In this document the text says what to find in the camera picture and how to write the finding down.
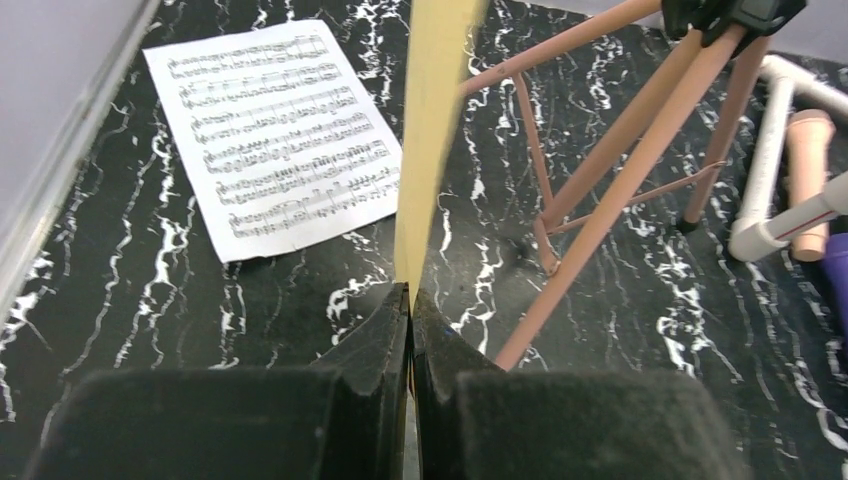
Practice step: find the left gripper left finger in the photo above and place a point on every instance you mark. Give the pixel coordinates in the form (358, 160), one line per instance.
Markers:
(340, 417)

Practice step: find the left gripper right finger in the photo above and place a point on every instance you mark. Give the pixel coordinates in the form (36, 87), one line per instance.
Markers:
(477, 421)

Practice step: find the sheet music pages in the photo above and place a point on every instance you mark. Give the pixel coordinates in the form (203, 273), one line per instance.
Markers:
(282, 145)

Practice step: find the yellow sheet music page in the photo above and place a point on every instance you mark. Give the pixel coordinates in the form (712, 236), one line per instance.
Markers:
(436, 62)

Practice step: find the purple microphone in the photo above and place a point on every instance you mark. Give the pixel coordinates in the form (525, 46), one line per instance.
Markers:
(834, 264)

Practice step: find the pink microphone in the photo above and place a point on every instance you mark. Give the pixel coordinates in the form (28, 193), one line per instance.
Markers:
(808, 135)

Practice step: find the pink music stand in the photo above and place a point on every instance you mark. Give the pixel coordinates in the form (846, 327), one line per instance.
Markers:
(574, 220)

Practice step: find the white pvc pipe frame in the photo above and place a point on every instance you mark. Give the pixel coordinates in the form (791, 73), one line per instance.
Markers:
(765, 222)

